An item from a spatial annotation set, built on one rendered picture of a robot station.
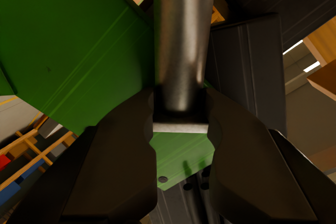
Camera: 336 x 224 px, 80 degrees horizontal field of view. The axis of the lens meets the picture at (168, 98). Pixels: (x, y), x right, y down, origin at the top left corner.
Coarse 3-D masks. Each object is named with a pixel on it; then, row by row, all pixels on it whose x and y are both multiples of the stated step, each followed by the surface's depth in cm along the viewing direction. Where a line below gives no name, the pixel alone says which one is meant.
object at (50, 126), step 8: (144, 0) 23; (152, 0) 23; (144, 8) 24; (152, 8) 24; (152, 16) 24; (40, 120) 33; (48, 120) 33; (40, 128) 34; (48, 128) 33; (56, 128) 35
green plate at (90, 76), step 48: (0, 0) 12; (48, 0) 12; (96, 0) 12; (0, 48) 14; (48, 48) 14; (96, 48) 14; (144, 48) 14; (48, 96) 16; (96, 96) 16; (192, 144) 18
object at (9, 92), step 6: (0, 66) 14; (0, 72) 14; (6, 72) 15; (0, 78) 15; (6, 78) 15; (0, 84) 15; (6, 84) 15; (12, 84) 15; (0, 90) 15; (6, 90) 15; (12, 90) 15
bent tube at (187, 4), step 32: (160, 0) 9; (192, 0) 9; (160, 32) 10; (192, 32) 10; (160, 64) 11; (192, 64) 10; (160, 96) 12; (192, 96) 12; (160, 128) 12; (192, 128) 12
